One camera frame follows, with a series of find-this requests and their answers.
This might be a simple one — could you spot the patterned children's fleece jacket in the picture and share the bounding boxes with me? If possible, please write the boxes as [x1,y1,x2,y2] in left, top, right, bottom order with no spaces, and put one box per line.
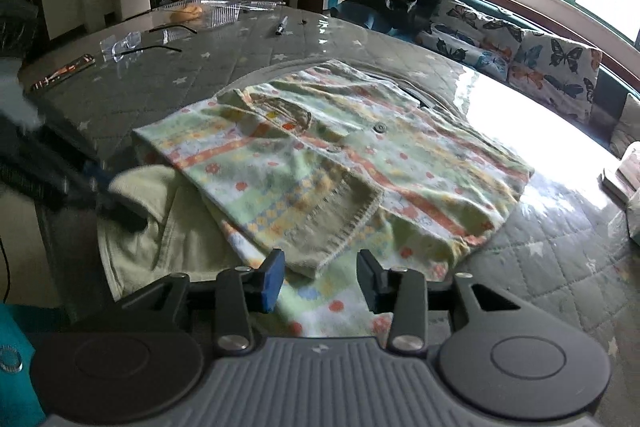
[98,60,533,338]

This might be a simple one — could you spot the grey quilted star table cover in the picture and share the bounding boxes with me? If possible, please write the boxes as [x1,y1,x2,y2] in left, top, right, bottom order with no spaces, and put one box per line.
[42,8,639,426]

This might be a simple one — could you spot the clear safety glasses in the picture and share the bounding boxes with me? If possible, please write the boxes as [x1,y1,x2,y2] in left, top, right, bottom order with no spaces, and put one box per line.
[100,24,198,63]

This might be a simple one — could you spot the pink tissue box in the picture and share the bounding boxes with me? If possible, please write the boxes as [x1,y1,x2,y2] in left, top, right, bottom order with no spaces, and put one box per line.
[600,142,640,244]

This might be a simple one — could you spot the bread roll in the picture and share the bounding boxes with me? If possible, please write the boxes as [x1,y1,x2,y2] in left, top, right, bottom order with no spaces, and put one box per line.
[170,3,203,24]

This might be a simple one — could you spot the clear plastic food tray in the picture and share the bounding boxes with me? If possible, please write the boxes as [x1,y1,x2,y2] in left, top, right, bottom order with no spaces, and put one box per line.
[158,0,283,27]

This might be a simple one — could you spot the black marker pen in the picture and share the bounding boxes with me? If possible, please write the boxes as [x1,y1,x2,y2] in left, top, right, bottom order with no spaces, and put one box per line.
[274,16,288,36]

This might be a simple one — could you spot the grey white cushion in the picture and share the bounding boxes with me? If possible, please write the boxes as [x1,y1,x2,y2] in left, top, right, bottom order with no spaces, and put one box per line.
[610,93,640,158]

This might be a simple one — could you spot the black round table hotplate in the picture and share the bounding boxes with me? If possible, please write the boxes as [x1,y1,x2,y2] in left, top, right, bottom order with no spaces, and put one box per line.
[394,79,437,109]

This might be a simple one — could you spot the butterfly print pillow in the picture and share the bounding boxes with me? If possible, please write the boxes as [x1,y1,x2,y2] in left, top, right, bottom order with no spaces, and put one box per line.
[416,0,602,124]

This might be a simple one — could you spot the black bag on sofa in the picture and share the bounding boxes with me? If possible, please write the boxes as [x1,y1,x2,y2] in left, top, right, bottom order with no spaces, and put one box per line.
[330,0,440,36]

